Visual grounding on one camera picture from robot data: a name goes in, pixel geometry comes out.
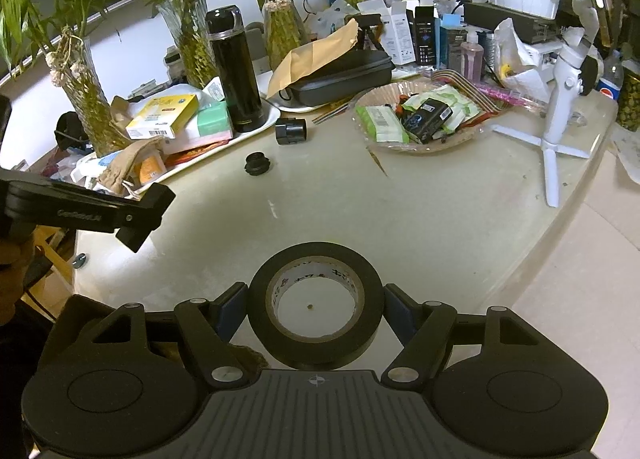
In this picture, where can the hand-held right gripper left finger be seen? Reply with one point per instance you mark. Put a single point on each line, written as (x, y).
(232, 310)

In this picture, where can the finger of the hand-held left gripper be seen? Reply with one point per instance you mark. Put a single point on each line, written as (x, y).
(147, 211)

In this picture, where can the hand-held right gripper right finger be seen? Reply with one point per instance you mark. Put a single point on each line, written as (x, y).
(396, 310)

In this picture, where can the black tape roll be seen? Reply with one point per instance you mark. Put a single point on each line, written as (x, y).
(315, 339)

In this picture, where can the person's left hand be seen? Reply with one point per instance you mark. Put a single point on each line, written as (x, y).
(12, 279)

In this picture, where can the orange packet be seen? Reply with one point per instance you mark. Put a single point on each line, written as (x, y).
(151, 170)

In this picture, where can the brown cloth pouch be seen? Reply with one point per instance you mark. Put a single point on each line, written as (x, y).
(127, 164)

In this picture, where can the red booklet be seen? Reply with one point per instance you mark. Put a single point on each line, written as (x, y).
(190, 154)

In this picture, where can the yellow and white box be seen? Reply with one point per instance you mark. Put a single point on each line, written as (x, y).
(162, 116)

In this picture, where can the mint green box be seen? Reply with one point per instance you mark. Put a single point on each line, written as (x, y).
(215, 120)

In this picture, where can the white tray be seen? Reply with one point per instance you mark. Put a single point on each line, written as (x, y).
(250, 131)

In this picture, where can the black thermos bottle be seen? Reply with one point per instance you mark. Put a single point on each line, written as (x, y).
(235, 74)

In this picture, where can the black cylinder part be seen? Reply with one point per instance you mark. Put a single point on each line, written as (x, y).
(291, 131)

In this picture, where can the clear glass bowl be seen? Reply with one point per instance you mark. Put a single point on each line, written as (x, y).
(430, 144)

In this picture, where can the green wrapped packet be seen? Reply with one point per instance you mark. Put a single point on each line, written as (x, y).
(382, 124)

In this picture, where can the black snack packet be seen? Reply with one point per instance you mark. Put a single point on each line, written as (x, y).
(425, 120)

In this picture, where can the brown paper envelope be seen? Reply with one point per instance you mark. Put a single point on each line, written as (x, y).
(315, 59)

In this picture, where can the black zip case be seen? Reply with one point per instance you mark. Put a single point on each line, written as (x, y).
(350, 79)

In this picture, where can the pink soap bottle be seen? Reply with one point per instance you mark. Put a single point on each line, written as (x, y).
(472, 56)

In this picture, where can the white product box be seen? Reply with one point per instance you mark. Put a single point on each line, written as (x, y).
(402, 39)

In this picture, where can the black product box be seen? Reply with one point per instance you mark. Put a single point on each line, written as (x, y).
(425, 34)

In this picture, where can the white plastic bag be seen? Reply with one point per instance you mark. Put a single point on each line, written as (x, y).
(515, 59)

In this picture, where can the white gimbal tripod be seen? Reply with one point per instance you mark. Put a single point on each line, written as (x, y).
(570, 69)

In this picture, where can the cola bottle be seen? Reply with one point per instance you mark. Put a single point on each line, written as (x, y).
(612, 81)

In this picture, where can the small camera on tripod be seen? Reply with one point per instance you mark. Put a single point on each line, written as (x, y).
(367, 29)

